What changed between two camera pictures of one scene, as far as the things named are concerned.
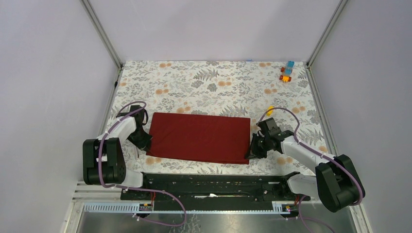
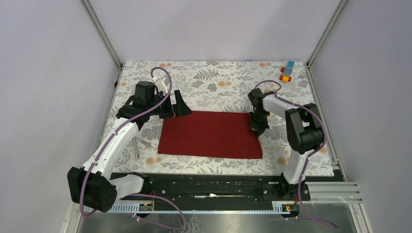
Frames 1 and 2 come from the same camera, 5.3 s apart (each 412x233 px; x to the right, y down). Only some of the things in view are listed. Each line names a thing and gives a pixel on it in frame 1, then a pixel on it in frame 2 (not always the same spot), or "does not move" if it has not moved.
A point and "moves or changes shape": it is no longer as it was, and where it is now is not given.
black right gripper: x=253 y=152 -> x=258 y=129
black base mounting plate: x=194 y=192 does not move
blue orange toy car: x=285 y=74 does not move
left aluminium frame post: x=105 y=40 does not move
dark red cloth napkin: x=214 y=139 moves or changes shape
